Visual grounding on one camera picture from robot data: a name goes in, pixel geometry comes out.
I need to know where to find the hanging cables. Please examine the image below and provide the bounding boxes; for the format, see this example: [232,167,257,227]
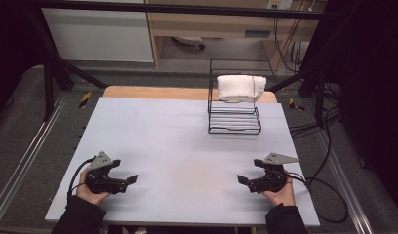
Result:
[272,15,306,74]

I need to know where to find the aluminium floor rail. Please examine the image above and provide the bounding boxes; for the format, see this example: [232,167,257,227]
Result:
[0,92,70,222]
[312,129,375,234]

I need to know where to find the person's left hand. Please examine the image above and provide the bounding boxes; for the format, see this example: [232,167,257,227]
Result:
[75,167,111,207]

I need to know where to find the black metal frame bar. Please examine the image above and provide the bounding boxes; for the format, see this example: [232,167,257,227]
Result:
[27,0,338,20]

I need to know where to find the white towel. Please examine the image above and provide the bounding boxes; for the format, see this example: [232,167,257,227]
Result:
[216,74,267,103]

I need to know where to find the person's right hand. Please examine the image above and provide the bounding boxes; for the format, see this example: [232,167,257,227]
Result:
[260,176,297,208]

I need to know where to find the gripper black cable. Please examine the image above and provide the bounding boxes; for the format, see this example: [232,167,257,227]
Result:
[66,156,96,205]
[285,171,349,225]

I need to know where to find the white chair base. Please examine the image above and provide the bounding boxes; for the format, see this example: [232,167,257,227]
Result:
[172,35,207,51]

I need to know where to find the wooden desk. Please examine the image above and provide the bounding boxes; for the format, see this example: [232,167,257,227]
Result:
[144,0,328,70]

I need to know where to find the yellow black tape strip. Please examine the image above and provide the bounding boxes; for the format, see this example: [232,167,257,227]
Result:
[78,91,93,110]
[287,97,305,112]

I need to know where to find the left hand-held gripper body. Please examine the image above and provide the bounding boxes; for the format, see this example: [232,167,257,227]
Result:
[85,150,129,195]

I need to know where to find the black curtain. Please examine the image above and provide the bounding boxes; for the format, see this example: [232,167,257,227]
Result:
[0,0,49,115]
[303,0,398,211]

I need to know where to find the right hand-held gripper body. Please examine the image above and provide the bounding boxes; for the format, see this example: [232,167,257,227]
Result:
[247,152,300,195]

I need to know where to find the white wall socket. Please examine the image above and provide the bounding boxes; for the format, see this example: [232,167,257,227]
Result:
[265,0,294,11]

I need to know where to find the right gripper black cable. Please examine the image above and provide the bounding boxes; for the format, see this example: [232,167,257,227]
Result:
[285,171,349,225]

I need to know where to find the black floor cable bundle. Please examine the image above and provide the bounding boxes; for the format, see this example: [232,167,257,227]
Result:
[289,106,343,140]

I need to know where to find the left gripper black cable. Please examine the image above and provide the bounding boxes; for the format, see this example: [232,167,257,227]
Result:
[66,156,96,205]

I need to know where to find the white cabinet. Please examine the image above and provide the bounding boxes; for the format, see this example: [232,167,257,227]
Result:
[41,7,155,63]

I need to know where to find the black metal stand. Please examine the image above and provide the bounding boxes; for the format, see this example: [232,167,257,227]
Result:
[25,9,109,122]
[267,0,362,129]

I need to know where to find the black wire rack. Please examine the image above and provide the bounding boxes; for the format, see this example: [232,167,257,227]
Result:
[207,58,276,136]

